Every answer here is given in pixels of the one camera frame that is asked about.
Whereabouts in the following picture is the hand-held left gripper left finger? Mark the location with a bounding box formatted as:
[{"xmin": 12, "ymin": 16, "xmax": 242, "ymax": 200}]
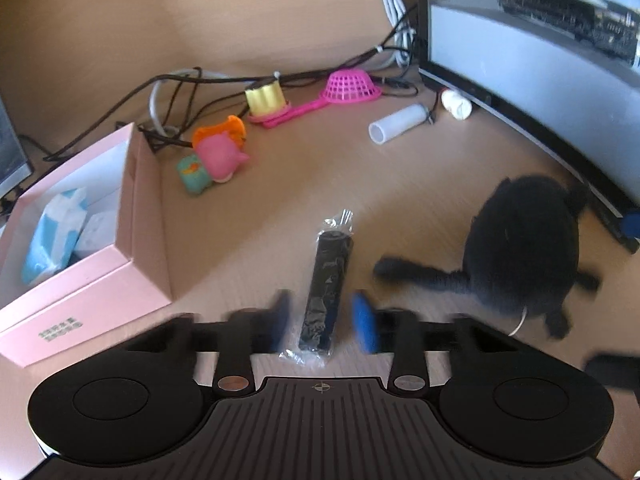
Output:
[{"xmin": 125, "ymin": 290, "xmax": 294, "ymax": 394}]

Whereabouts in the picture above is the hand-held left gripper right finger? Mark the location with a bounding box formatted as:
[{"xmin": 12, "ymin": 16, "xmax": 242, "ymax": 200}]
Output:
[{"xmin": 352, "ymin": 292, "xmax": 517, "ymax": 393}]

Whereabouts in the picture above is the black plastic-wrapped bar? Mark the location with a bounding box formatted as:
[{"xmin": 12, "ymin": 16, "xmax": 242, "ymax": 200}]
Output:
[{"xmin": 278, "ymin": 208, "xmax": 357, "ymax": 367}]

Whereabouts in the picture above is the black plush toy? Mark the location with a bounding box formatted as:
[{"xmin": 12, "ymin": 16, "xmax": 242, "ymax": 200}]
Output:
[{"xmin": 373, "ymin": 174, "xmax": 604, "ymax": 339}]

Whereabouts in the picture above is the pink cardboard box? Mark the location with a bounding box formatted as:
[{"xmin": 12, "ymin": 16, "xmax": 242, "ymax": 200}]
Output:
[{"xmin": 0, "ymin": 122, "xmax": 174, "ymax": 369}]

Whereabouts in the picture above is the pink toy figure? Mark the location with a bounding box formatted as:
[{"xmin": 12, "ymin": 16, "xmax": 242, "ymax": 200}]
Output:
[{"xmin": 194, "ymin": 135, "xmax": 251, "ymax": 184}]

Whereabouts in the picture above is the pink plastic strainer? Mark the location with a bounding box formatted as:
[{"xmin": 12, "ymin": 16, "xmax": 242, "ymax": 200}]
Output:
[{"xmin": 257, "ymin": 70, "xmax": 384, "ymax": 130}]

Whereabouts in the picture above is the wooden desktop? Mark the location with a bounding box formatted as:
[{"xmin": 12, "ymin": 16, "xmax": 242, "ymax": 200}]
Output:
[{"xmin": 0, "ymin": 50, "xmax": 640, "ymax": 463}]

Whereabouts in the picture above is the teal toy figure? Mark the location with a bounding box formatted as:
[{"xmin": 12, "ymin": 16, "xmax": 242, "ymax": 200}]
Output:
[{"xmin": 175, "ymin": 155, "xmax": 214, "ymax": 195}]

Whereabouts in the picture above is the grey-edged computer monitor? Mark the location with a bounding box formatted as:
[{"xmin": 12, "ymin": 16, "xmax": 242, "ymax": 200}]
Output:
[{"xmin": 415, "ymin": 0, "xmax": 640, "ymax": 257}]

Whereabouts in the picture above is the orange toy figure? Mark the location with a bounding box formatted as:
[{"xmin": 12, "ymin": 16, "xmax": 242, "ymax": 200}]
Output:
[{"xmin": 192, "ymin": 115, "xmax": 249, "ymax": 154}]

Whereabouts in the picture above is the white packet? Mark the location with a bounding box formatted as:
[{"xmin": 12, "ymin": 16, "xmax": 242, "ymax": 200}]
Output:
[{"xmin": 75, "ymin": 210, "xmax": 121, "ymax": 259}]

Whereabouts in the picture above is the white plastic tube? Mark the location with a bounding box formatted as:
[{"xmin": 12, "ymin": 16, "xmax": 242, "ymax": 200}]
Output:
[{"xmin": 368, "ymin": 103, "xmax": 429, "ymax": 147}]

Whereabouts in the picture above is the small white bottle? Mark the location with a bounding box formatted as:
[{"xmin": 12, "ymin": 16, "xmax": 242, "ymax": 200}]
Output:
[{"xmin": 440, "ymin": 89, "xmax": 474, "ymax": 122}]

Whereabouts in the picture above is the yellow toy with pink base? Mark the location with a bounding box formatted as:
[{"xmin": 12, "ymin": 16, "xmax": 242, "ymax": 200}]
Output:
[{"xmin": 244, "ymin": 79, "xmax": 292, "ymax": 124}]

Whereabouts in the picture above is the blue tissue packet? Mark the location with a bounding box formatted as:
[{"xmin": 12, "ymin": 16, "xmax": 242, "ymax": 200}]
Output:
[{"xmin": 21, "ymin": 188, "xmax": 90, "ymax": 286}]

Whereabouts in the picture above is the black computer monitor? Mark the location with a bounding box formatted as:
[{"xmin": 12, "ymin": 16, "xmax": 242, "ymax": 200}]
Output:
[{"xmin": 0, "ymin": 94, "xmax": 35, "ymax": 202}]

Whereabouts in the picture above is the black cable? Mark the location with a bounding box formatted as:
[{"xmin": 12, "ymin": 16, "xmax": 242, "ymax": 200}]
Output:
[{"xmin": 42, "ymin": 2, "xmax": 437, "ymax": 162}]

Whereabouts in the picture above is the grey cable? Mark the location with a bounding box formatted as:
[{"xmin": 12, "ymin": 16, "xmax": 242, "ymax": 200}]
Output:
[{"xmin": 149, "ymin": 67, "xmax": 232, "ymax": 137}]

